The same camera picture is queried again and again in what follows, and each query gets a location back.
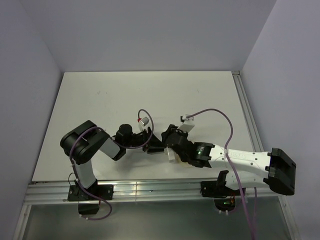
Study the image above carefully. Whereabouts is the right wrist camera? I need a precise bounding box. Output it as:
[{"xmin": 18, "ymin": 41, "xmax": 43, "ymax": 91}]
[{"xmin": 177, "ymin": 114, "xmax": 195, "ymax": 133}]

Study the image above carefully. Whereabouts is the aluminium rail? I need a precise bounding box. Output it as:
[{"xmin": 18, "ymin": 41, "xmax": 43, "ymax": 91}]
[
  {"xmin": 24, "ymin": 174, "xmax": 287, "ymax": 205},
  {"xmin": 231, "ymin": 71, "xmax": 264, "ymax": 152}
]

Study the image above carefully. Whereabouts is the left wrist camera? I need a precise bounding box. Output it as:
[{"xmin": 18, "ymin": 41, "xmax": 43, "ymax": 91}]
[{"xmin": 137, "ymin": 117, "xmax": 150, "ymax": 131}]

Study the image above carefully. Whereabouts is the aluminium right rail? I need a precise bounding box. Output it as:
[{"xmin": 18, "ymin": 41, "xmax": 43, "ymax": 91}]
[{"xmin": 231, "ymin": 71, "xmax": 264, "ymax": 152}]

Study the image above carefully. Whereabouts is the aluminium front rail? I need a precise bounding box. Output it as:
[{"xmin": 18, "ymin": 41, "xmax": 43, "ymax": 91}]
[{"xmin": 24, "ymin": 174, "xmax": 287, "ymax": 205}]

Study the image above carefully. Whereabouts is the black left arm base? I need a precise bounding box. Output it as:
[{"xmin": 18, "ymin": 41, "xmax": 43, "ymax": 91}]
[{"xmin": 67, "ymin": 184, "xmax": 114, "ymax": 202}]

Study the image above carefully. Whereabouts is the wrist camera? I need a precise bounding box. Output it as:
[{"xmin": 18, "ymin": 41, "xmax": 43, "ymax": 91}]
[
  {"xmin": 137, "ymin": 117, "xmax": 150, "ymax": 131},
  {"xmin": 177, "ymin": 114, "xmax": 195, "ymax": 133}
]

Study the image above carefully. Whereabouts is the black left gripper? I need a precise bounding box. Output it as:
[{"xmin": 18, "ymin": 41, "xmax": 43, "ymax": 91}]
[{"xmin": 124, "ymin": 126, "xmax": 164, "ymax": 153}]

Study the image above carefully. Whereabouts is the white USB charger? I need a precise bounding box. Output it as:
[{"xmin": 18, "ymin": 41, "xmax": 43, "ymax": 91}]
[{"xmin": 166, "ymin": 147, "xmax": 176, "ymax": 163}]

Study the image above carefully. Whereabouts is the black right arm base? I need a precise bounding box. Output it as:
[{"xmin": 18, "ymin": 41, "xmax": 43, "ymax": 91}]
[{"xmin": 200, "ymin": 180, "xmax": 241, "ymax": 198}]

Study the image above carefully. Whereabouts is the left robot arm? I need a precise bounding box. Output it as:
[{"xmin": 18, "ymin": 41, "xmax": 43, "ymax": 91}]
[{"xmin": 60, "ymin": 120, "xmax": 165, "ymax": 200}]

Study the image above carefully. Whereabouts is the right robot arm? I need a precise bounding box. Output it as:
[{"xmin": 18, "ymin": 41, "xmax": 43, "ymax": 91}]
[{"xmin": 161, "ymin": 124, "xmax": 297, "ymax": 196}]

